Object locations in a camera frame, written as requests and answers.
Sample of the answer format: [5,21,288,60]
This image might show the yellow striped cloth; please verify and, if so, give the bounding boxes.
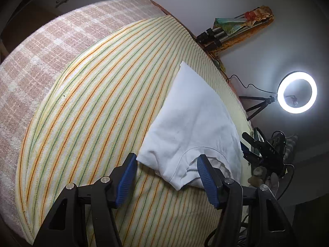
[15,15,254,247]

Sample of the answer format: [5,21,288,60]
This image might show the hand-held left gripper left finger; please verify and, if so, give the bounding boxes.
[33,153,138,247]

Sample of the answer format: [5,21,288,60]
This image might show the white ring light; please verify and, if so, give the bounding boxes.
[278,71,317,114]

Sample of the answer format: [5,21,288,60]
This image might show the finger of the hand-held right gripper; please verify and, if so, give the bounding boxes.
[240,141,264,165]
[242,132,269,150]

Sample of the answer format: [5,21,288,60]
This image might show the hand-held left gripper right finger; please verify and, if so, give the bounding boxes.
[197,154,296,247]

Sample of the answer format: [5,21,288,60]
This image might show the person's right hand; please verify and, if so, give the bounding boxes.
[247,167,280,195]

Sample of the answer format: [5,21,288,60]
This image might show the black power cable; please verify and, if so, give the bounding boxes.
[226,75,279,93]

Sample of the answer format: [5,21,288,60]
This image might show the folded silver tripod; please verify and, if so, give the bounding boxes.
[197,13,268,52]

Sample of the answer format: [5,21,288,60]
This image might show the black tripod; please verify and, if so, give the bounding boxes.
[239,95,278,121]

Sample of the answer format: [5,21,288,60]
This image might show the beige plaid blanket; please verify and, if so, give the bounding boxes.
[0,0,167,237]

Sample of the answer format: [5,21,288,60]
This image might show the white t-shirt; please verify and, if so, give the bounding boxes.
[136,61,242,191]

